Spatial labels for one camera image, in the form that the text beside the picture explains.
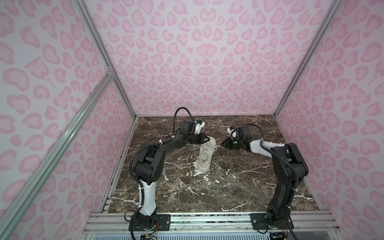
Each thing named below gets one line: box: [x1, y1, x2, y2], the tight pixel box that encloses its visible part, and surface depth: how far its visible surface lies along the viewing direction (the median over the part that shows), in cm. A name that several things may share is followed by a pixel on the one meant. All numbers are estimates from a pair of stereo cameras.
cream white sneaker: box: [197, 136, 218, 173], surface depth 92 cm
